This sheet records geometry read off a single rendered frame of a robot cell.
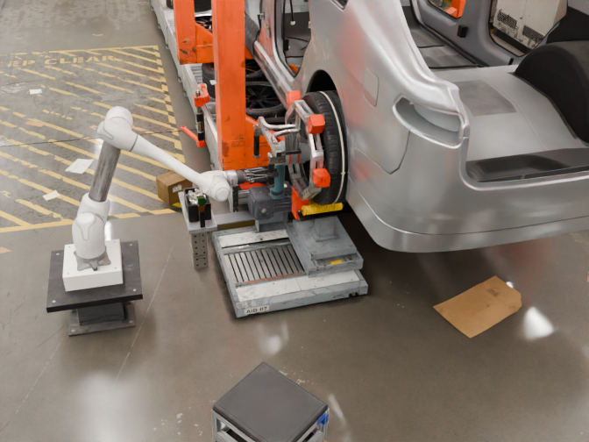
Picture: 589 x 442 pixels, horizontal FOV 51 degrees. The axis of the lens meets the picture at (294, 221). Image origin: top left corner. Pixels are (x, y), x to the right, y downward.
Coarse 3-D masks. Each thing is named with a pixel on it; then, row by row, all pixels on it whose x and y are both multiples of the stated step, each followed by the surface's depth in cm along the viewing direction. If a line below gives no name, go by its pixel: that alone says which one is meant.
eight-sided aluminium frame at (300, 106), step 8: (296, 104) 350; (304, 104) 350; (288, 112) 367; (304, 112) 341; (312, 112) 342; (288, 120) 374; (304, 120) 338; (312, 144) 335; (320, 144) 336; (312, 152) 334; (320, 152) 335; (312, 160) 335; (320, 160) 336; (288, 168) 385; (296, 168) 384; (312, 168) 338; (296, 176) 382; (296, 184) 374; (304, 184) 375; (312, 184) 344; (304, 192) 359; (312, 192) 349
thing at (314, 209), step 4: (316, 204) 372; (328, 204) 372; (332, 204) 373; (336, 204) 374; (340, 204) 374; (344, 204) 377; (304, 208) 369; (308, 208) 369; (312, 208) 370; (316, 208) 371; (320, 208) 371; (324, 208) 372; (328, 208) 372; (332, 208) 373; (336, 208) 374; (340, 208) 375; (304, 212) 369; (308, 212) 369; (312, 212) 370; (316, 212) 372; (320, 212) 373
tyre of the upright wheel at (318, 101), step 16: (304, 96) 361; (320, 96) 345; (336, 96) 346; (320, 112) 337; (336, 128) 334; (336, 144) 332; (336, 160) 334; (304, 176) 384; (336, 176) 338; (320, 192) 358; (336, 192) 348
